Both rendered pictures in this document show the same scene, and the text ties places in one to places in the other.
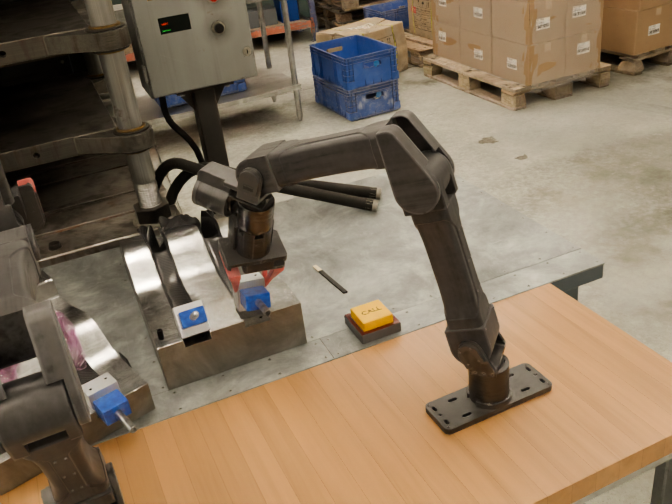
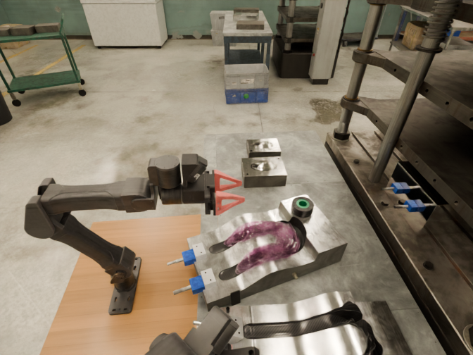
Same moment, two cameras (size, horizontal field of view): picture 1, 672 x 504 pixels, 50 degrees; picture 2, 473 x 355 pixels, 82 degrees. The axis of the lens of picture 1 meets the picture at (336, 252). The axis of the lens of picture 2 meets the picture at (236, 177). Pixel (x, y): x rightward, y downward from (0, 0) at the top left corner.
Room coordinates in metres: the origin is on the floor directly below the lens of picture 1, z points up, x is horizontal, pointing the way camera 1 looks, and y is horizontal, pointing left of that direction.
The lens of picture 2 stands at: (1.15, -0.02, 1.67)
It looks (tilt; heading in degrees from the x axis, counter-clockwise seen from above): 39 degrees down; 106
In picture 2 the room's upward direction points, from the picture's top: straight up
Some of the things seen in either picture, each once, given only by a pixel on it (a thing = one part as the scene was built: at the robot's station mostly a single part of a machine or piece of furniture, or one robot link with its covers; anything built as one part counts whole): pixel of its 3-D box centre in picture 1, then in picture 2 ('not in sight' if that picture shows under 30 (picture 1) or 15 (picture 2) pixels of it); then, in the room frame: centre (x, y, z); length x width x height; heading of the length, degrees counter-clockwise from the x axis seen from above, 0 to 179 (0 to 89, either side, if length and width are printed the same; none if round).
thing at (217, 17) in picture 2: not in sight; (224, 20); (-0.99, 6.59, 0.49); 0.60 x 0.42 x 0.33; 12
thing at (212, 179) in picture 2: not in sight; (224, 187); (0.97, 0.49, 1.19); 0.09 x 0.07 x 0.07; 21
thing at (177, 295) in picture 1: (191, 257); (313, 344); (1.26, 0.29, 0.92); 0.35 x 0.16 x 0.09; 20
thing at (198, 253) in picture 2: not in sight; (186, 258); (0.83, 0.46, 0.86); 0.13 x 0.05 x 0.05; 37
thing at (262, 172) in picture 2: not in sight; (262, 171); (0.99, 1.03, 0.84); 0.20 x 0.15 x 0.07; 20
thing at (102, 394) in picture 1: (115, 410); (193, 285); (0.90, 0.38, 0.86); 0.13 x 0.05 x 0.05; 37
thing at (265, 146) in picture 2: not in sight; (262, 149); (0.95, 1.23, 0.83); 0.17 x 0.13 x 0.06; 20
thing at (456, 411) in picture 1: (488, 379); not in sight; (0.87, -0.21, 0.84); 0.20 x 0.07 x 0.08; 111
